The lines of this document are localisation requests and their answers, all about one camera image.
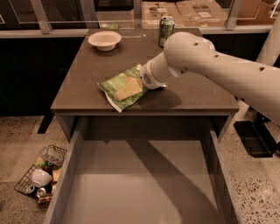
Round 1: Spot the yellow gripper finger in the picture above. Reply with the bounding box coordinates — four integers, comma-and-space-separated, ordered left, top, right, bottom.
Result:
114, 79, 143, 101

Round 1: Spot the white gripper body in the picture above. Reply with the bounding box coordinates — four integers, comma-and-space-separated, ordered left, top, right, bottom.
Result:
140, 59, 167, 89

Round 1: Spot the green jalapeno chip bag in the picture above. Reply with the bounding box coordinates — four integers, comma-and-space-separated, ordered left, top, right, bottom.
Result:
98, 64, 148, 113

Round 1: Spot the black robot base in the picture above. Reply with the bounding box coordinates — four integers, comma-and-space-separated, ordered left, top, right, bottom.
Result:
234, 115, 280, 158

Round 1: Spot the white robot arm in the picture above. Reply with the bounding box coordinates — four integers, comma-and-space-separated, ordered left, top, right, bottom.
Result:
114, 31, 280, 124

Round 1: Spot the white paper bowl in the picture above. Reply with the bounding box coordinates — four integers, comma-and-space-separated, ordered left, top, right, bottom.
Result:
88, 31, 122, 52

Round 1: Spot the white ceramic bowl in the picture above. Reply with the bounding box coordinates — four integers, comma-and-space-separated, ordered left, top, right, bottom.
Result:
31, 169, 53, 187

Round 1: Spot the green soda can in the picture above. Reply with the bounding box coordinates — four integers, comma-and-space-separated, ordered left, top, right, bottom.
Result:
158, 16, 175, 47

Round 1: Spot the flattened cardboard box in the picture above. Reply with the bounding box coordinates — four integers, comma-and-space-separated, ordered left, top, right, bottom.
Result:
142, 0, 228, 28

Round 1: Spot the clear plastic container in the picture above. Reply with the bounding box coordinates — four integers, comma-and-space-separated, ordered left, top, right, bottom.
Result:
39, 145, 65, 166

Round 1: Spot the brown cardboard box right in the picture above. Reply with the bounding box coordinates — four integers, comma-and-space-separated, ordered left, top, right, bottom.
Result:
236, 0, 280, 25

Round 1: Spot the silver can right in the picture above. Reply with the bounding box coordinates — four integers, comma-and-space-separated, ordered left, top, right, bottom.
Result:
36, 187, 46, 199

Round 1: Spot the black wire basket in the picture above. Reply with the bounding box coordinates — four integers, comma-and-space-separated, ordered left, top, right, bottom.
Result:
14, 145, 67, 200

